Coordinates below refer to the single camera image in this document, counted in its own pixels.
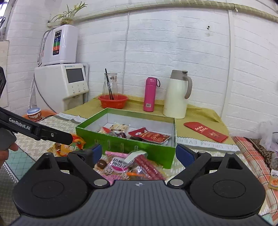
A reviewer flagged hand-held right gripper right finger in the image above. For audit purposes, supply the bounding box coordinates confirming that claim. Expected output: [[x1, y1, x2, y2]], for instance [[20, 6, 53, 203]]
[[167, 144, 244, 188]]

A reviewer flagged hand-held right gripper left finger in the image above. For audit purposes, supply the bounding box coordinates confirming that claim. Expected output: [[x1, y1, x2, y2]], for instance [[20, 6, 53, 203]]
[[36, 144, 110, 188]]

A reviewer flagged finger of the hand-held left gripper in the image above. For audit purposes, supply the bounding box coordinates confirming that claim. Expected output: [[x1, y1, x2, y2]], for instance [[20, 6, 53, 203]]
[[39, 127, 73, 146]]

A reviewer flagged orange packet of brown balls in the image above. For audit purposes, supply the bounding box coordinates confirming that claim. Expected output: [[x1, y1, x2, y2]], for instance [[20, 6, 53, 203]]
[[47, 134, 87, 157]]

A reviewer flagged pink peanut packet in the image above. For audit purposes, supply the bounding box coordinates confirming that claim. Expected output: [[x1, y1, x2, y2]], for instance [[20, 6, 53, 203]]
[[94, 151, 131, 181]]

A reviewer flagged black snack packet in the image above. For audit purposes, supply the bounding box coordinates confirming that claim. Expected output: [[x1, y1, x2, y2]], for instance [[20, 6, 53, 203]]
[[113, 130, 144, 142]]

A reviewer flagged green cardboard box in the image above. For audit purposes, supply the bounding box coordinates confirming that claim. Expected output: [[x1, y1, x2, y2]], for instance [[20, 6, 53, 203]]
[[75, 107, 177, 169]]

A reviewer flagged white speckled snack packet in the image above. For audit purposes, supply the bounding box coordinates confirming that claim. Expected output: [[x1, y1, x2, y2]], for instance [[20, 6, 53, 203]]
[[109, 123, 131, 133]]

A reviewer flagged red nut packet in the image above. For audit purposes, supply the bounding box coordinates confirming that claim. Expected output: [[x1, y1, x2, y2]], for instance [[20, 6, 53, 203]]
[[128, 128, 171, 144]]

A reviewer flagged red sausage strip packet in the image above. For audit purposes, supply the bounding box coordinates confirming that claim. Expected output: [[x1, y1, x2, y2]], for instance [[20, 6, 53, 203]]
[[130, 153, 166, 181]]

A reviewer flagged white green snack packet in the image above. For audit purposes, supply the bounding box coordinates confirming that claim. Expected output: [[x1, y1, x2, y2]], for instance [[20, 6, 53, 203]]
[[124, 151, 148, 164]]

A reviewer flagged person's left hand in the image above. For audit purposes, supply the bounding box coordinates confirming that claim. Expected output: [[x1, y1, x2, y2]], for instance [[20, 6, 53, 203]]
[[0, 142, 19, 169]]

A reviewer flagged blue lidded jar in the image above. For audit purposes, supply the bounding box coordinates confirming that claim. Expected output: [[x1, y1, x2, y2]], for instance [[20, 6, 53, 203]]
[[27, 107, 43, 122]]

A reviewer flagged zigzag patterned tablecloth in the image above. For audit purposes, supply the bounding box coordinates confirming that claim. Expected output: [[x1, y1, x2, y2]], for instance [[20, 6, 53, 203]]
[[0, 113, 278, 226]]

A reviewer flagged red envelope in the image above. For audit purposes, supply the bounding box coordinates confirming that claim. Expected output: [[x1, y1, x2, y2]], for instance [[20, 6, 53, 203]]
[[183, 122, 229, 143]]

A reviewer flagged yellow cloth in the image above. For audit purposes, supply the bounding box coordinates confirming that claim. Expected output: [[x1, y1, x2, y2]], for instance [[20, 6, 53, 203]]
[[63, 96, 221, 139]]

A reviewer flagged white water dispenser with screen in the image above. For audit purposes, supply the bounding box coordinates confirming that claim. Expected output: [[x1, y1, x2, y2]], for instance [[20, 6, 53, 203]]
[[34, 63, 90, 113]]

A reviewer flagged red plastic basket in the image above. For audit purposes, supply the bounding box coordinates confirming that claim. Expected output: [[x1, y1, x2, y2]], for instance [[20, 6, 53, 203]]
[[98, 94, 129, 109]]

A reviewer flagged cream thermal carafe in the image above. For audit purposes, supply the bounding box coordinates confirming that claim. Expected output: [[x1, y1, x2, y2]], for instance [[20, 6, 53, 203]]
[[163, 70, 193, 119]]

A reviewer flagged black drinking straw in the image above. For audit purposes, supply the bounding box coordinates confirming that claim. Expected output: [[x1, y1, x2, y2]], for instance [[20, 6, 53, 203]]
[[105, 68, 115, 100]]

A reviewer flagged pink thermos bottle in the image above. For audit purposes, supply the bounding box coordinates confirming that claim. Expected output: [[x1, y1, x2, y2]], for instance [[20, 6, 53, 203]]
[[143, 77, 161, 112]]

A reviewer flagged plaid cloth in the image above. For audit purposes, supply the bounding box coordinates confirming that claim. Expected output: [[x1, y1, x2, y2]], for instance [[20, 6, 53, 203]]
[[232, 136, 278, 218]]

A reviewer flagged clear glass pitcher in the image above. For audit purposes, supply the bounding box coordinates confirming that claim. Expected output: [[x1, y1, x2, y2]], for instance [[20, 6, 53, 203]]
[[102, 73, 119, 101]]

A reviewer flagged leopard print cloth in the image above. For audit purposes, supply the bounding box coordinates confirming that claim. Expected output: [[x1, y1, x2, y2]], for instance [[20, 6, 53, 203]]
[[248, 138, 278, 170]]

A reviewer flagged clear plastic bag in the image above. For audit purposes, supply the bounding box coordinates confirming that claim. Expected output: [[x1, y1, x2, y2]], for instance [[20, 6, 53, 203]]
[[258, 120, 278, 150]]

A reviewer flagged small orange printed carton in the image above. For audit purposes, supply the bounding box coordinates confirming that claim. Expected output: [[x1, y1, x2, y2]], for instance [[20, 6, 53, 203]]
[[268, 169, 278, 190]]

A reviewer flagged green potted plant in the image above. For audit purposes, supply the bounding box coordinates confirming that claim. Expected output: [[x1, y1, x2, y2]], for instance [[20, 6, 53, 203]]
[[49, 2, 88, 25]]

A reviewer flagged white dispenser cable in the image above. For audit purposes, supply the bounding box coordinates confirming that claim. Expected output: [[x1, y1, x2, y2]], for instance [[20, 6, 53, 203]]
[[29, 73, 39, 109]]

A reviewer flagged grey purifier hose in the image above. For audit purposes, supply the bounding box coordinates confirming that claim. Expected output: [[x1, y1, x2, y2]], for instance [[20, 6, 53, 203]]
[[37, 30, 51, 67]]

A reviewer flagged white wall water purifier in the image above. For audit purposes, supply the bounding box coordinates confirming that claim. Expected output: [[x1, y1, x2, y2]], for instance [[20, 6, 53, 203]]
[[41, 25, 79, 66]]

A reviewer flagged white wall conduit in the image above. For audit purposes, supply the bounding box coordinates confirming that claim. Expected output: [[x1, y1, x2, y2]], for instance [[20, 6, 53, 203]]
[[122, 12, 131, 96], [221, 9, 234, 122]]

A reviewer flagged beige insulated wall pipe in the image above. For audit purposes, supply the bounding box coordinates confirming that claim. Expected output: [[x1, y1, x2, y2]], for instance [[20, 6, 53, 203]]
[[48, 0, 278, 27]]

